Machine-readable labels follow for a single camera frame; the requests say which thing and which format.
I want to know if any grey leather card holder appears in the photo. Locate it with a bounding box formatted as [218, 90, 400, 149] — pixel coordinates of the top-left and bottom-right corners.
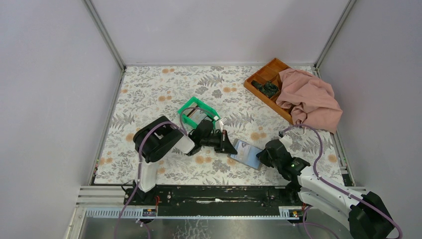
[228, 138, 265, 171]

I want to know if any white VIP card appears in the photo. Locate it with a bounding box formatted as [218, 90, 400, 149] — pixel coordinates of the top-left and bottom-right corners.
[234, 141, 261, 167]

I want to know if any green plastic bin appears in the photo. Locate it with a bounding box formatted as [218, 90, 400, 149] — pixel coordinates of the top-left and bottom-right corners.
[178, 97, 220, 129]

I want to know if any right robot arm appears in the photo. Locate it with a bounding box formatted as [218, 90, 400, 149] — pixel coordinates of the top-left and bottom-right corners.
[257, 139, 395, 239]

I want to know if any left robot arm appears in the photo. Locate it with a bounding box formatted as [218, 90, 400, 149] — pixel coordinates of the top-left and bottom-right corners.
[133, 116, 237, 193]

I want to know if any card stack in bin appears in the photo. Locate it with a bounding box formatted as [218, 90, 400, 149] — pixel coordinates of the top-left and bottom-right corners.
[185, 109, 208, 124]

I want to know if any pink cloth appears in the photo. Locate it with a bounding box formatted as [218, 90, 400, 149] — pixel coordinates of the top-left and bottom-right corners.
[276, 68, 343, 133]

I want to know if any dark green patterned cloth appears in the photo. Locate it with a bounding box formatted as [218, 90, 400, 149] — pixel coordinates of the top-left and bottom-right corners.
[251, 81, 279, 98]

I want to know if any orange compartment tray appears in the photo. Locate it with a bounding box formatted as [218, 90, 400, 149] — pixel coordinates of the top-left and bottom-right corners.
[243, 58, 294, 124]

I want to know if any floral table mat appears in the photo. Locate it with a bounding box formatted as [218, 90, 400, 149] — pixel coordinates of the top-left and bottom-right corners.
[94, 65, 345, 187]

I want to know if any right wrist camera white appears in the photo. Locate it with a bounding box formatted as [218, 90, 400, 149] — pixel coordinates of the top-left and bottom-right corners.
[279, 134, 293, 148]

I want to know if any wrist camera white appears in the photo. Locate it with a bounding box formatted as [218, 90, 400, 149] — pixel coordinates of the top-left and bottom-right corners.
[215, 118, 228, 131]
[279, 134, 293, 148]

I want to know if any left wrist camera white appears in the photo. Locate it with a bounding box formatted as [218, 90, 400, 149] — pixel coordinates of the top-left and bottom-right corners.
[215, 118, 228, 131]

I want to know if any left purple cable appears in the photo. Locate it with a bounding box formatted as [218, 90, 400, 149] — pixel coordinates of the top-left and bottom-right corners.
[113, 107, 219, 239]

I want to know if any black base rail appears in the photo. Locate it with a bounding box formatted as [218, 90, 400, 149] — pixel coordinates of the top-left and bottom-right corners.
[123, 185, 306, 220]

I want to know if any aluminium frame post right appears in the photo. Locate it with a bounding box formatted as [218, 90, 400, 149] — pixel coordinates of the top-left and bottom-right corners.
[314, 0, 357, 71]

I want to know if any aluminium frame post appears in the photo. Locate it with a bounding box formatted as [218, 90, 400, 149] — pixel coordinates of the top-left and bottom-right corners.
[314, 0, 357, 71]
[82, 0, 126, 71]

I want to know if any aluminium frame post left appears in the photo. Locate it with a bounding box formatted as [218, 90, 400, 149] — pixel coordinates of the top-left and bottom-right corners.
[82, 0, 126, 71]

